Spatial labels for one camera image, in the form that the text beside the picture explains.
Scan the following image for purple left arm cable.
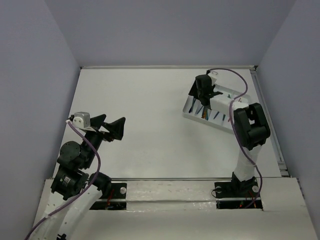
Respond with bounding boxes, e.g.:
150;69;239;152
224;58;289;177
24;121;102;240

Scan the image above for rose gold fork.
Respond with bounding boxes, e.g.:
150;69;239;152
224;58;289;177
201;107;209;120

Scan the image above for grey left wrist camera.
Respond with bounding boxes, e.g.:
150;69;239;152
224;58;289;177
66;111;91;129

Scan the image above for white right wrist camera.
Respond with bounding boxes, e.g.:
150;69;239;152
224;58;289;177
206;70;219;83

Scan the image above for matte blue fork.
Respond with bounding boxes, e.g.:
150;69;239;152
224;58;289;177
188;98;196;113

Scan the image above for white cutlery tray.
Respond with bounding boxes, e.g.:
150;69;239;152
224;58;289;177
182;85;241;134

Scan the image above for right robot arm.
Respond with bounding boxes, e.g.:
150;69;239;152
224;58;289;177
188;72;271;199

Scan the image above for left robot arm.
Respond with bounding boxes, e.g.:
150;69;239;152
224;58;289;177
26;112;127;240

